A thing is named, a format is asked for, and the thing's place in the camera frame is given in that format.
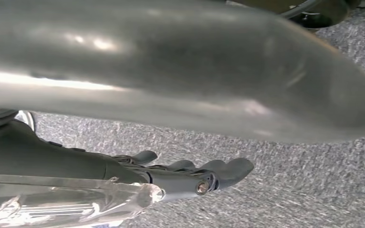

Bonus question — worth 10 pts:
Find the clear plastic guard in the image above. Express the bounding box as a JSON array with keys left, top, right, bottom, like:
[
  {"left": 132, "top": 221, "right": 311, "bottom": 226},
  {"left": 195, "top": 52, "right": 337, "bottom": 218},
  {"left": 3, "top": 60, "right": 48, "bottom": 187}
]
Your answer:
[{"left": 0, "top": 174, "right": 166, "bottom": 228}]

